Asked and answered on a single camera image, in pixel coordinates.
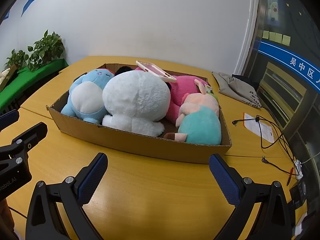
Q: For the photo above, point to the cartoon poster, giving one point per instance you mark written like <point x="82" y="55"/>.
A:
<point x="273" y="6"/>

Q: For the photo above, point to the pink and teal plush pig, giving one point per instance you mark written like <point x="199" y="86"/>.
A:
<point x="200" y="125"/>

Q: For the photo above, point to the white plush toy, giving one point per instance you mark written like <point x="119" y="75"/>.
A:
<point x="135" y="97"/>

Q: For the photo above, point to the pink and white phone case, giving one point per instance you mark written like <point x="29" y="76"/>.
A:
<point x="155" y="70"/>

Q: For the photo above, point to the yellow sticky note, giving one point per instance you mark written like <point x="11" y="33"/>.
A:
<point x="286" y="40"/>
<point x="272" y="36"/>
<point x="265" y="35"/>
<point x="278" y="37"/>

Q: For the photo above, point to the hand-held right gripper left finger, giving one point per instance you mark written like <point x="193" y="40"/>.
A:
<point x="92" y="177"/>

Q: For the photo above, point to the white paper card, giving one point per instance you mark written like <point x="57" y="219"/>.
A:
<point x="265" y="130"/>

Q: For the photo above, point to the brown cardboard box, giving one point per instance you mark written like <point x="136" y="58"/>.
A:
<point x="125" y="142"/>

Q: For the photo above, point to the grey cloth bag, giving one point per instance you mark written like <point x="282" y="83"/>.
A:
<point x="232" y="87"/>

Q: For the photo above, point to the blue plush bear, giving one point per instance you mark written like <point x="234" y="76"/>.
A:
<point x="85" y="97"/>

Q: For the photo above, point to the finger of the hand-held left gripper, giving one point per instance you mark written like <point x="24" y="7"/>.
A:
<point x="32" y="132"/>
<point x="8" y="118"/>

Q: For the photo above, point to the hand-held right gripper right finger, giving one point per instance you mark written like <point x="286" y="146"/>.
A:
<point x="223" y="180"/>

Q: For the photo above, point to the red pen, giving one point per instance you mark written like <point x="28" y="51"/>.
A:
<point x="290" y="176"/>

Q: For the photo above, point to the blue door banner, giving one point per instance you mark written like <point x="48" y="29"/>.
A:
<point x="287" y="58"/>

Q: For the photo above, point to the small green potted plant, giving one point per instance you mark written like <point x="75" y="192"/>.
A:
<point x="17" y="58"/>

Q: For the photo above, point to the pink plush toy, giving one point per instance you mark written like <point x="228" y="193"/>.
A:
<point x="185" y="85"/>

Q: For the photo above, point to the large green potted plant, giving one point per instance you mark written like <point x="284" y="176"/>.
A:
<point x="46" y="50"/>

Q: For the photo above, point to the brown flat box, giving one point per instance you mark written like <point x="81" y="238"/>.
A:
<point x="10" y="77"/>

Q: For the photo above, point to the black printed box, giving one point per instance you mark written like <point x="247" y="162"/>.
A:
<point x="298" y="195"/>

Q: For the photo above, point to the white power strip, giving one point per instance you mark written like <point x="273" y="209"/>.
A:
<point x="298" y="168"/>

